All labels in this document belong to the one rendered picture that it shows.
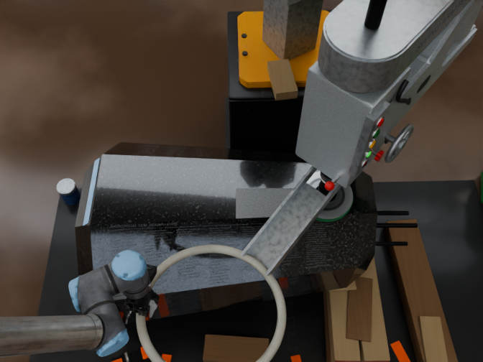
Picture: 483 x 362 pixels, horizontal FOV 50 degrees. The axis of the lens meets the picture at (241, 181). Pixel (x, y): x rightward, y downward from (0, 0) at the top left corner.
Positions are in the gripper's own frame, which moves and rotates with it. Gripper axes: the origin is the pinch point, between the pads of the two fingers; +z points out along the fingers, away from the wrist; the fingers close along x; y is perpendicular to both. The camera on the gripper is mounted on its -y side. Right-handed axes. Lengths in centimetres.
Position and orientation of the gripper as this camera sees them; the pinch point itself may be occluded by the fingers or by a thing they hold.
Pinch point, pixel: (146, 304)
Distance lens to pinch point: 184.6
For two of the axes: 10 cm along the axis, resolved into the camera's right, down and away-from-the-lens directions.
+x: 9.8, 1.8, -0.9
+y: -1.9, 8.0, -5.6
